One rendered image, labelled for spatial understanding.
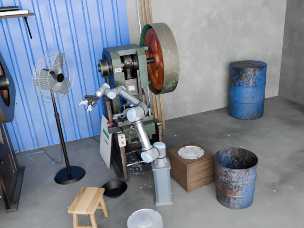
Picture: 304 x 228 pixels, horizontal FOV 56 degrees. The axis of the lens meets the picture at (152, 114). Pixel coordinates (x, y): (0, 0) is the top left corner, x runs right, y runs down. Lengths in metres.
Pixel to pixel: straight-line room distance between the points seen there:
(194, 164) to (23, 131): 2.65
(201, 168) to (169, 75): 1.07
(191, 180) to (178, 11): 2.70
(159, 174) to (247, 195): 0.87
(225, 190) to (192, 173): 0.41
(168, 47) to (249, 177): 1.52
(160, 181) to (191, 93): 2.46
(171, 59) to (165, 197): 1.44
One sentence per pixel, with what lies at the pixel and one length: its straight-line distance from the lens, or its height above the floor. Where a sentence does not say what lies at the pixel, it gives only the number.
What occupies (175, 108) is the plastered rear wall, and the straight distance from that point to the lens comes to 5.06.
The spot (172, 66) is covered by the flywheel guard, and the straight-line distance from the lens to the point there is 3.09.
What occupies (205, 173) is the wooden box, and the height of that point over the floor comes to 0.17.
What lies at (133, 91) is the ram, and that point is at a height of 1.02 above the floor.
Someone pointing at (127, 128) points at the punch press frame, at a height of 0.65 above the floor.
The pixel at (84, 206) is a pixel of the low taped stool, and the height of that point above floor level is 0.33.
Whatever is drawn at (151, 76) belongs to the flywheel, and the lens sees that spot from 3.66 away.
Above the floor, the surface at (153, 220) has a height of 0.31.
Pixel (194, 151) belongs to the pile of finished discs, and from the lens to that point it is 3.32.
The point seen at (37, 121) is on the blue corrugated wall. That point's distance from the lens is 4.60.
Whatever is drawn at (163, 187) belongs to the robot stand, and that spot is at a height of 0.22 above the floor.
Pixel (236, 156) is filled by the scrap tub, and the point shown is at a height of 0.38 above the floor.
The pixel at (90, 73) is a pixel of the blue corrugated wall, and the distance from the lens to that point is 4.44.
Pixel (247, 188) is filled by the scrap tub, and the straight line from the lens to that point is 2.99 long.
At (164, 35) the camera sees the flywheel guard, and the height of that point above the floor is 1.63.
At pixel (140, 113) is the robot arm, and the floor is 1.02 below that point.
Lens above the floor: 2.01
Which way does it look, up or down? 22 degrees down
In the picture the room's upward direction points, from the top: 5 degrees counter-clockwise
